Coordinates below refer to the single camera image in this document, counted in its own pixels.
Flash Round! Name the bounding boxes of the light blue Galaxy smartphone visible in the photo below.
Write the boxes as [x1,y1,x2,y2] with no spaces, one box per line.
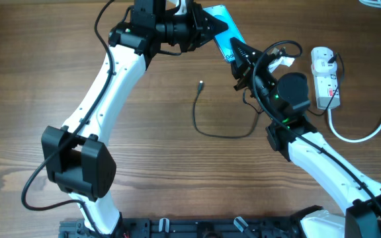
[203,5,245,63]

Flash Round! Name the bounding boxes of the black USB charging cable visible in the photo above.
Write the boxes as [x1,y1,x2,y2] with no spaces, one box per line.
[192,52,345,139]

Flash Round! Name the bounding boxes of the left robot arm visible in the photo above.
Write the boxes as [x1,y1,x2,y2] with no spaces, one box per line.
[41,1,228,237]

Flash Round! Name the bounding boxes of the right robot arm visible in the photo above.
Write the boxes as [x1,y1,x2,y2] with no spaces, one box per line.
[230,37,381,237]

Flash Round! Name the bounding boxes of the white charger plug adapter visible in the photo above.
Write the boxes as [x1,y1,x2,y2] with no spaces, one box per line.
[312,59,337,77]

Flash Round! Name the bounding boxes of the white power strip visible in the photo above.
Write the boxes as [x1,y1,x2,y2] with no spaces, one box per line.
[311,46,340,110]

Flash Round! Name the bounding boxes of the black right camera cable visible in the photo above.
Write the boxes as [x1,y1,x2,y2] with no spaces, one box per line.
[251,40,381,238]

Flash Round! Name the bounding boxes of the black camera cable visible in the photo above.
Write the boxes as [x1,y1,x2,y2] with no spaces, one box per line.
[21,0,135,238]
[251,40,381,238]

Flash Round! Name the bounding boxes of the black left camera cable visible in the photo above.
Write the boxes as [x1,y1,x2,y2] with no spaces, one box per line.
[21,0,135,238]

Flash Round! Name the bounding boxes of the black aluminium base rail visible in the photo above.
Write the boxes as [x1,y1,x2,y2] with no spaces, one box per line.
[58,216,302,238]

